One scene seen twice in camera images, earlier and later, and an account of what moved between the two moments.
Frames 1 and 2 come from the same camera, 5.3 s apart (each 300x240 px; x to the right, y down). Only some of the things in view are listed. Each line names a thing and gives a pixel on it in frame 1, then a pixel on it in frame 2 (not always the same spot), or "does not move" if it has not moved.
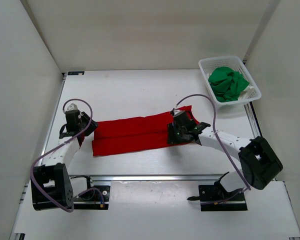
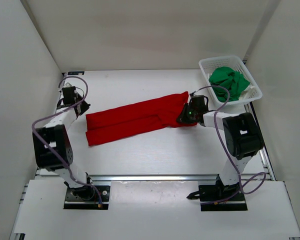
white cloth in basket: [245, 93] does not move
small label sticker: [80, 73] does not move
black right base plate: [212, 198] does not move
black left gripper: [93, 125] → [85, 107]
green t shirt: [227, 84] does not move
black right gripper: [173, 139] → [183, 118]
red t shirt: [110, 137] → [110, 125]
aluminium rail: [149, 178] does not move
